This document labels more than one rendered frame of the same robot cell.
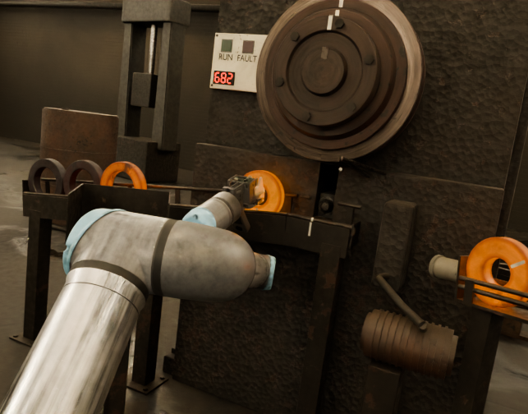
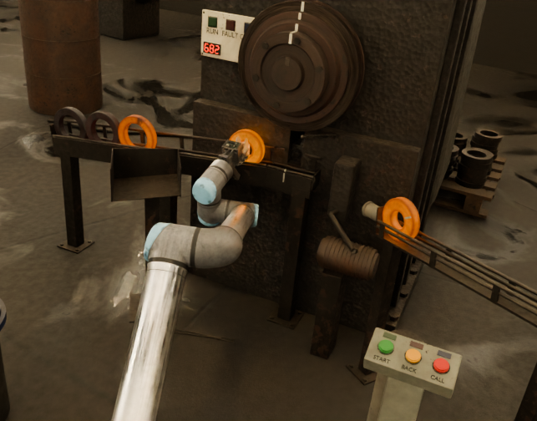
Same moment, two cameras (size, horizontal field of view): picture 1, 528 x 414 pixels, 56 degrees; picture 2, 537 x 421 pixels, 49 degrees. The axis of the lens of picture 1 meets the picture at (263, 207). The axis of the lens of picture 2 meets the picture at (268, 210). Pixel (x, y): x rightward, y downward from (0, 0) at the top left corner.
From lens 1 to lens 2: 1.02 m
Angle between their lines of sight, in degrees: 18
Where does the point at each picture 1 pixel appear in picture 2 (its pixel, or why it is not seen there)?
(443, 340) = (367, 258)
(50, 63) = not seen: outside the picture
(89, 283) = (162, 270)
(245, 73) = (230, 46)
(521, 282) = (408, 228)
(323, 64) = (286, 69)
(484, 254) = (392, 208)
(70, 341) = (159, 299)
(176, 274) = (202, 261)
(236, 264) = (232, 250)
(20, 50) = not seen: outside the picture
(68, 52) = not seen: outside the picture
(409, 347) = (346, 263)
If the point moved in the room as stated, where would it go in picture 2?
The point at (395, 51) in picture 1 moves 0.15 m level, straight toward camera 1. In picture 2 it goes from (339, 58) to (334, 68)
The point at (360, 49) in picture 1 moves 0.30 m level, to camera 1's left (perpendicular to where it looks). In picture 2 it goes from (312, 61) to (225, 53)
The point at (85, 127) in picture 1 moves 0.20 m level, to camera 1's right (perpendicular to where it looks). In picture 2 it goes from (67, 15) to (94, 17)
